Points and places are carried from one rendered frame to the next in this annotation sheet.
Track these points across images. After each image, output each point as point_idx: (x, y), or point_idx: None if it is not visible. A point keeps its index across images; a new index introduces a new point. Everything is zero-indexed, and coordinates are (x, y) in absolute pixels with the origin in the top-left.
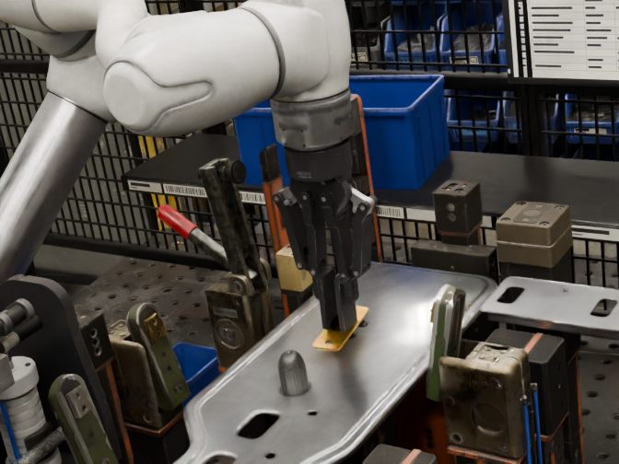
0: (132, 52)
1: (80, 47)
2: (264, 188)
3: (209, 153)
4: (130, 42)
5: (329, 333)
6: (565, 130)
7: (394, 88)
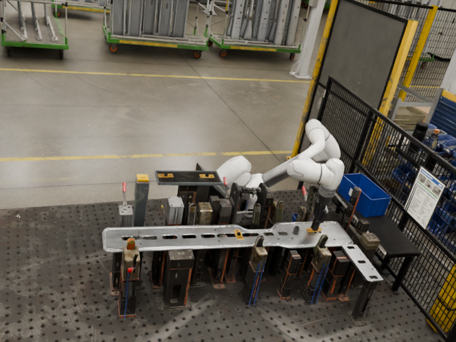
0: (294, 162)
1: None
2: None
3: None
4: (296, 160)
5: (311, 229)
6: (407, 227)
7: (381, 193)
